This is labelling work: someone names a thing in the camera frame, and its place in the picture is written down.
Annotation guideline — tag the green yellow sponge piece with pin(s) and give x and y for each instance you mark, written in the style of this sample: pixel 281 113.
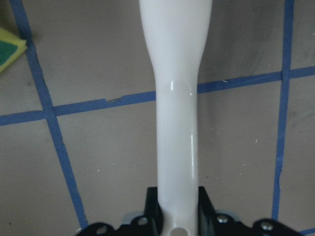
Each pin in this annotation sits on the green yellow sponge piece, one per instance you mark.
pixel 11 47

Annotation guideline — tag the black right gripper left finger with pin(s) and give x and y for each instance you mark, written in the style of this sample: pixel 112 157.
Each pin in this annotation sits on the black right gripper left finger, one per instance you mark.
pixel 152 210

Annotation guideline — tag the white hand brush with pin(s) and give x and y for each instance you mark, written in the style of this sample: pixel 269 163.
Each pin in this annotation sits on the white hand brush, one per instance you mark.
pixel 175 33

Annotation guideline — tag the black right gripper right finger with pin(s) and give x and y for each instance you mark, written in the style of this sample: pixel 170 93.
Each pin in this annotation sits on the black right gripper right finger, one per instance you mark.
pixel 205 209

